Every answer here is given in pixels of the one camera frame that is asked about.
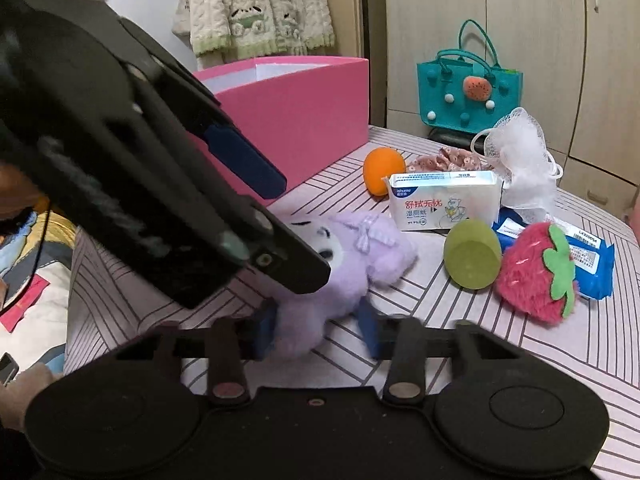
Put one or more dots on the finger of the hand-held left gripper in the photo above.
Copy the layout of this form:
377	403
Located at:
295	265
245	160

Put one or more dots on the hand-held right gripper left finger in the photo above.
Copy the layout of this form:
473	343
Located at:
265	332

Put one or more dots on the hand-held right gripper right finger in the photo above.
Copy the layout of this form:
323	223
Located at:
368	332

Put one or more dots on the purple plush toy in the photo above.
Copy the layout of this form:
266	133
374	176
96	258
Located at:
345	270

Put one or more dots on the pink cardboard box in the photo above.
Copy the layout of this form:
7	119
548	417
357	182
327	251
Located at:
300	120

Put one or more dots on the green egg-shaped sponge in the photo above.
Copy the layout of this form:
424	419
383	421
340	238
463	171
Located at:
472	255

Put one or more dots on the white tissue pack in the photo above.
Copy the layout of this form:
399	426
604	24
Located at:
440	202

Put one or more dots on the pink strawberry plush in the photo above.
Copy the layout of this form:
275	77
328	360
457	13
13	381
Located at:
530	275

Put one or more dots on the white mesh bath pouf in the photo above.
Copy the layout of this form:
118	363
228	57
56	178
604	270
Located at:
522	160

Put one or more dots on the orange egg-shaped sponge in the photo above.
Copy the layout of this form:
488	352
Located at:
384	170

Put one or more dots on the printed blanket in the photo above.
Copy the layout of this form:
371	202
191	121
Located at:
35	280

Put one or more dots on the cream fleece pajama jacket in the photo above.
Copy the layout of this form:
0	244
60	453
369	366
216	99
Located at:
260	5

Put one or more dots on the cream hanging tote bag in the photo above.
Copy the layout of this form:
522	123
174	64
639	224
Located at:
181	15

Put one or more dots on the striped pink tablecloth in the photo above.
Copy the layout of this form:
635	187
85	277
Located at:
550	350

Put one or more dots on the pink floral scrunchie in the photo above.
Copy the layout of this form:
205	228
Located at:
445	160

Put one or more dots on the black suitcase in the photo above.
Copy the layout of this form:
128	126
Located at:
450	138

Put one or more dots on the teal tote bag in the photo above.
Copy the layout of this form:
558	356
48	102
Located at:
450	95

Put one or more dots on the blue wet wipes pack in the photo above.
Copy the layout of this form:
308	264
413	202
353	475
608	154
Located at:
592	265

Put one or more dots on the beige wardrobe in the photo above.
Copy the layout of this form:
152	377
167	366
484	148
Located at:
550	20

